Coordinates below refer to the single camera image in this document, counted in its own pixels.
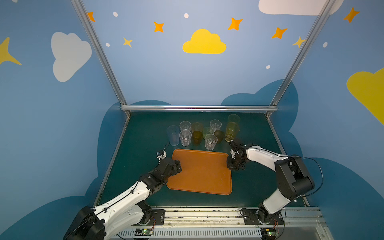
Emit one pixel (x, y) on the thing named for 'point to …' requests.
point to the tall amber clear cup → (197, 126)
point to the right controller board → (268, 233)
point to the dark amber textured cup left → (197, 136)
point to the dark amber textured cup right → (219, 135)
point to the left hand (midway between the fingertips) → (176, 164)
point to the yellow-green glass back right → (234, 118)
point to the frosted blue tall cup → (173, 133)
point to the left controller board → (143, 232)
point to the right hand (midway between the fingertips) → (230, 166)
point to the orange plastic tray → (202, 172)
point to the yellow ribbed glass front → (232, 131)
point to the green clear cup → (206, 131)
